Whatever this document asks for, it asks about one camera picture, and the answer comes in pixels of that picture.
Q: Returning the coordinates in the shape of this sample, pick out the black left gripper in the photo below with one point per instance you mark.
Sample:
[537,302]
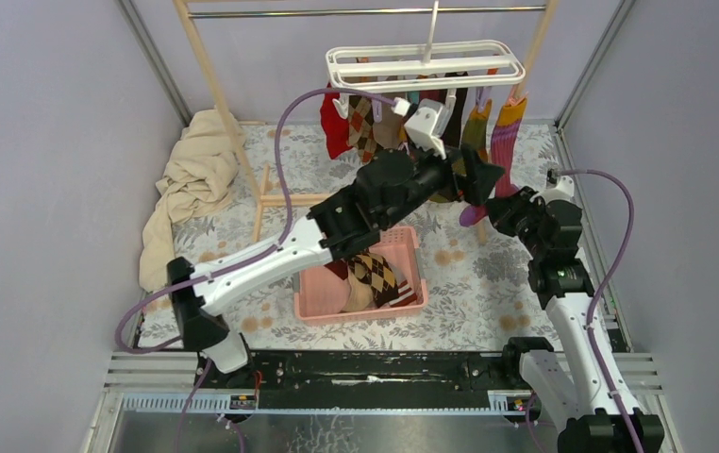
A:
[476,170]

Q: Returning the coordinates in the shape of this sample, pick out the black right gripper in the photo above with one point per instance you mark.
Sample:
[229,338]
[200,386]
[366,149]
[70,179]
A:
[503,210]

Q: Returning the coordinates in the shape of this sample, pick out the green orange sock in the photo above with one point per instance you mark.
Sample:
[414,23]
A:
[474,129]

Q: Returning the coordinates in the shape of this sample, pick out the brown yellow argyle sock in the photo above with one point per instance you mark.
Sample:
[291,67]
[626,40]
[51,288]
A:
[383,277]

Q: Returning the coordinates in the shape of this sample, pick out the striped beige maroon sock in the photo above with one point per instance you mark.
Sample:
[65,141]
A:
[357,276]

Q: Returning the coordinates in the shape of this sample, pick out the pink plastic basket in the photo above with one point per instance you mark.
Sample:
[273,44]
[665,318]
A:
[319,295]

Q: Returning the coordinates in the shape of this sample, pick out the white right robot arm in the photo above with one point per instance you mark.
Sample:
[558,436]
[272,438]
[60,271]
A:
[588,401]

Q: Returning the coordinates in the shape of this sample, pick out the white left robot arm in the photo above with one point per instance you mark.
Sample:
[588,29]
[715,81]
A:
[384,192]

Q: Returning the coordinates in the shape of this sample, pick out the white clip sock hanger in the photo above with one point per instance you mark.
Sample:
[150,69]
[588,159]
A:
[431,66]

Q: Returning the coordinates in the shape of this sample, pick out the dark brown striped sock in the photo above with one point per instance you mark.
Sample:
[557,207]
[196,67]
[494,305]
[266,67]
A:
[452,132]

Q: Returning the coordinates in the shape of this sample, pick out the floral patterned mat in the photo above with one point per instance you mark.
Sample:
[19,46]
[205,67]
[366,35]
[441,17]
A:
[478,295]

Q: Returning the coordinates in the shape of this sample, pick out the maroon purple striped sock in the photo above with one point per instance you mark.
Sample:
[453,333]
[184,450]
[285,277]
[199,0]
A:
[406,134]

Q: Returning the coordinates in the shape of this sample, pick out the orange beige argyle sock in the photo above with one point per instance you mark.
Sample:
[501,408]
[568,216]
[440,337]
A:
[360,121]

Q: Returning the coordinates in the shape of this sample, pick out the grey maroon striped sock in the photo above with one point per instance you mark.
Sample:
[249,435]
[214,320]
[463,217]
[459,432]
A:
[405,296]

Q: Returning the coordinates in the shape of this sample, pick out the red sock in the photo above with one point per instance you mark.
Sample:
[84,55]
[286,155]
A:
[334,126]

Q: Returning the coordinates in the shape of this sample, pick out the wooden clothes rack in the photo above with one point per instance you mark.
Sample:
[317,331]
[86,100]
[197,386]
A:
[188,17]

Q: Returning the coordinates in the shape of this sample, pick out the beige crumpled cloth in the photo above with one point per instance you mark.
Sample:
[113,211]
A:
[195,182]

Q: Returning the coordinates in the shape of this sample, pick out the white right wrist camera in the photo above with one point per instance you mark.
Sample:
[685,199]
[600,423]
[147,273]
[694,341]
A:
[559,187]

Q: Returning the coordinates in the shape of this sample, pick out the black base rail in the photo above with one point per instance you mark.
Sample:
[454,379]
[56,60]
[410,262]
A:
[377,380]

